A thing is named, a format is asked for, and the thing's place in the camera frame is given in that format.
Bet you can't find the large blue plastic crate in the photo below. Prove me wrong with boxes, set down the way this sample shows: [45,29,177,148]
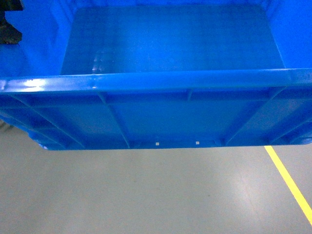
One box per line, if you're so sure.
[0,0,312,150]

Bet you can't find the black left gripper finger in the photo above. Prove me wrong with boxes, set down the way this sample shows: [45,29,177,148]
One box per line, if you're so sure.
[0,0,23,44]

